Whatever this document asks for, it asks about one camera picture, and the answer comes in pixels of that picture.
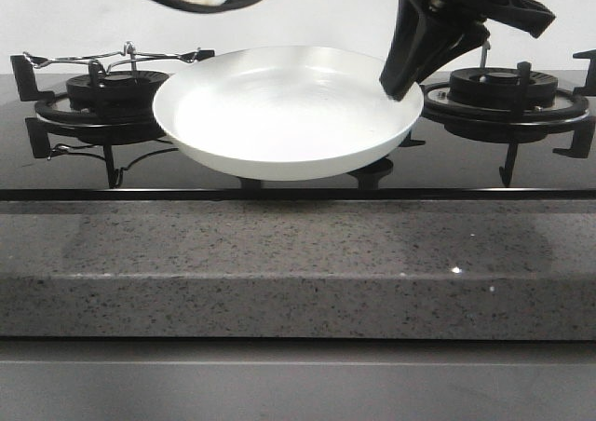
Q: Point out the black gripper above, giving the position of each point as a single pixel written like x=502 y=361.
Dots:
x=421 y=44

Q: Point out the white plate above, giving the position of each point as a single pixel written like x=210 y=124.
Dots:
x=284 y=113

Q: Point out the black right gas burner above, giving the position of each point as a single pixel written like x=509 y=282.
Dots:
x=497 y=88

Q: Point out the black gas burner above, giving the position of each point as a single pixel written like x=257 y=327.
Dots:
x=497 y=88
x=116 y=89

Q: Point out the black glass cooktop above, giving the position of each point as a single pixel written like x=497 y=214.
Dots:
x=437 y=161

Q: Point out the black right pan support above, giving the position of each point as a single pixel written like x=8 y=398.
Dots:
x=567 y=107

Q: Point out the black pan support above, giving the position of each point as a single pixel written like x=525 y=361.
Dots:
x=567 y=107
x=55 y=109

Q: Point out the black left gas burner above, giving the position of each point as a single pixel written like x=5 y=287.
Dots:
x=116 y=89

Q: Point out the black left pan support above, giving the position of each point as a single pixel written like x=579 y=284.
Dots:
x=55 y=109

